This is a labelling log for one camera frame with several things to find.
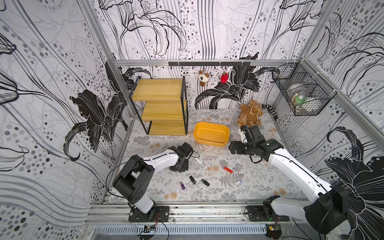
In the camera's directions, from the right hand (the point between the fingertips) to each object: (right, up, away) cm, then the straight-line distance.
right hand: (237, 145), depth 82 cm
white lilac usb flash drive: (0, -21, 0) cm, 21 cm away
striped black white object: (+38, +23, +37) cm, 57 cm away
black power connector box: (+14, -40, -12) cm, 44 cm away
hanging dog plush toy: (-18, +41, +11) cm, 46 cm away
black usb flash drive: (-25, -20, +2) cm, 32 cm away
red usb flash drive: (-3, -16, +6) cm, 17 cm away
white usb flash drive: (-21, -11, +10) cm, 26 cm away
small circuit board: (-45, -40, -10) cm, 61 cm away
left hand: (-32, -17, +7) cm, 36 cm away
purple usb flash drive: (-31, -23, 0) cm, 38 cm away
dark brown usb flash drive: (-16, -22, 0) cm, 27 cm away
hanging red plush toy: (-5, +42, +12) cm, 44 cm away
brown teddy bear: (+16, +19, +22) cm, 33 cm away
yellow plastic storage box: (-12, +4, +24) cm, 27 cm away
